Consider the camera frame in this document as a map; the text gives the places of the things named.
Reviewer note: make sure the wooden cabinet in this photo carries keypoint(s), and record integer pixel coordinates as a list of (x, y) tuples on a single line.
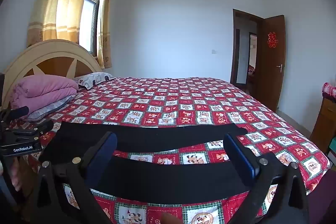
[(324, 121)]

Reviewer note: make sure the red paper door decoration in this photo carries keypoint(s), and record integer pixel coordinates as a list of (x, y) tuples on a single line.
[(272, 40)]

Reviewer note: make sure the teal box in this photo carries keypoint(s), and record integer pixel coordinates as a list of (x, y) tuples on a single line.
[(332, 146)]

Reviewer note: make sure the patterned white pillow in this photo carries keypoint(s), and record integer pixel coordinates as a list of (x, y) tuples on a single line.
[(92, 80)]

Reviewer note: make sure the grey folded pillow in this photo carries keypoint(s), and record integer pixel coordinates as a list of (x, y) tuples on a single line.
[(52, 108)]

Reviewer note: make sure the folded pink quilt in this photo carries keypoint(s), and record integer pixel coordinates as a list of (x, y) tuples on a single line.
[(44, 87)]

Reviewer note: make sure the red plaid cloth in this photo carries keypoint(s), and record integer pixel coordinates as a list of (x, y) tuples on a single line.
[(329, 91)]

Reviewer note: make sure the black pants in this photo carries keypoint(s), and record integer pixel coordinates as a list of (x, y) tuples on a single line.
[(168, 174)]

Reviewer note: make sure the brown door frame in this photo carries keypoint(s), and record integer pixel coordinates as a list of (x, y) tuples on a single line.
[(233, 56)]

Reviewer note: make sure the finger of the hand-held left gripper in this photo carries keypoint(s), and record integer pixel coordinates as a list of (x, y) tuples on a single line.
[(21, 111), (44, 126)]

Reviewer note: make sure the red printed checkered blanket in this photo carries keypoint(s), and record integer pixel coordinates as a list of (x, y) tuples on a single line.
[(183, 103)]

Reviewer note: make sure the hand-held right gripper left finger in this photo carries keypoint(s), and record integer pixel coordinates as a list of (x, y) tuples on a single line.
[(105, 155)]

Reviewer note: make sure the brown wooden door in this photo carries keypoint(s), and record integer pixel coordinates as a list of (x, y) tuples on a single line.
[(271, 77)]

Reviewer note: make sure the cream wooden headboard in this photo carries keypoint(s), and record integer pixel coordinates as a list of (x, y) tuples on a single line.
[(52, 50)]

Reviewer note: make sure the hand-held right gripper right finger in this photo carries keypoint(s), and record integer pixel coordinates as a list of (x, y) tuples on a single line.
[(241, 155)]

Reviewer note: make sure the window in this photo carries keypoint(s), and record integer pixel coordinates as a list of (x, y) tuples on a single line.
[(90, 16)]

